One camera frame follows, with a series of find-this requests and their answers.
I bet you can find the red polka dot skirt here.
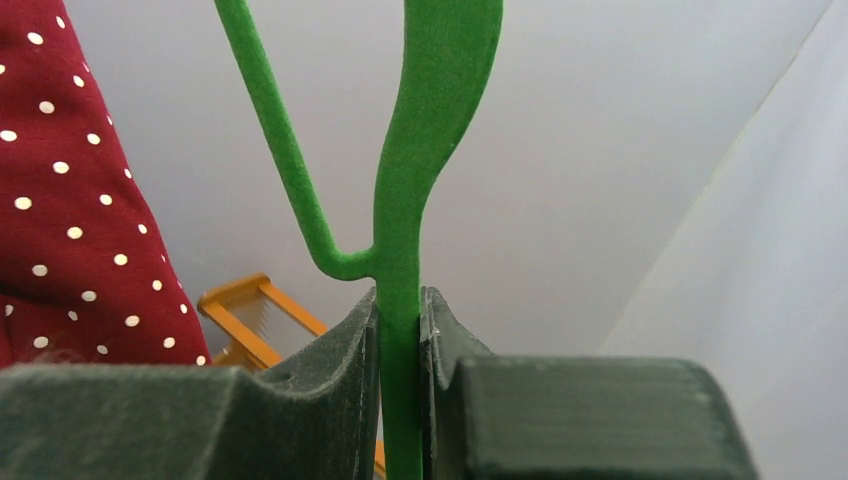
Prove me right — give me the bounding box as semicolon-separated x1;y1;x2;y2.
1;1;212;367

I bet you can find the orange wooden shoe rack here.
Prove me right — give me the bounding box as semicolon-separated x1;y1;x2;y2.
197;274;385;479

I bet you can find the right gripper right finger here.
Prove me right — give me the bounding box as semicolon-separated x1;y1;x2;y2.
419;287;759;479

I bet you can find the green velvet hanger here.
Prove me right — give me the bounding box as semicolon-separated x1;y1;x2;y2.
216;1;504;479

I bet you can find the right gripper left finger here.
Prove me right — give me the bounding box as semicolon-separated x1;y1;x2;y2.
1;292;379;479

